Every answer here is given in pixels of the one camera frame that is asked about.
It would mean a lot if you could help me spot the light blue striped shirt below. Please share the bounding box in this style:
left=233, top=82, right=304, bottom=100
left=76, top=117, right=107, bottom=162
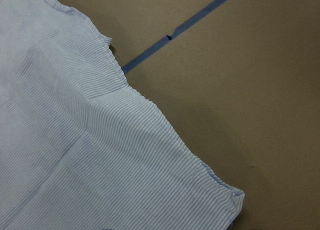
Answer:
left=0, top=0, right=245, bottom=229

